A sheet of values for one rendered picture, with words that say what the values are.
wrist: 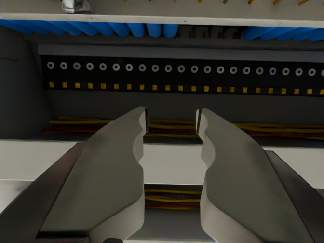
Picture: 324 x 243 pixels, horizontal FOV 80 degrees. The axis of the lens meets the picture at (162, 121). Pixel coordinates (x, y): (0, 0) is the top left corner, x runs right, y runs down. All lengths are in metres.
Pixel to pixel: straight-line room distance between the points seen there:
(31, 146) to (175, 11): 0.19
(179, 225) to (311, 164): 0.28
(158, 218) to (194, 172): 0.26
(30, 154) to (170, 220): 0.31
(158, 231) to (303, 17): 0.39
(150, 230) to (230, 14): 0.38
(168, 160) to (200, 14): 0.14
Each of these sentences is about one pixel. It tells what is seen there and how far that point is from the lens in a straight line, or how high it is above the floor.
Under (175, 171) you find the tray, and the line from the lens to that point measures 0.22.
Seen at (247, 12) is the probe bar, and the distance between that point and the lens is 0.20.
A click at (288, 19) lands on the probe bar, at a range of 0.21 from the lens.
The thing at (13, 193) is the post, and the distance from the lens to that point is 0.39.
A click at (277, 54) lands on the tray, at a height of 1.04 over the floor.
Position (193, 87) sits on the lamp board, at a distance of 0.32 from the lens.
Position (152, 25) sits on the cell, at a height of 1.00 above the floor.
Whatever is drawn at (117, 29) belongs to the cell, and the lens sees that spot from 0.25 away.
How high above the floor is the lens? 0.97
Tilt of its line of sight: 33 degrees up
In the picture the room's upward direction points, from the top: 178 degrees counter-clockwise
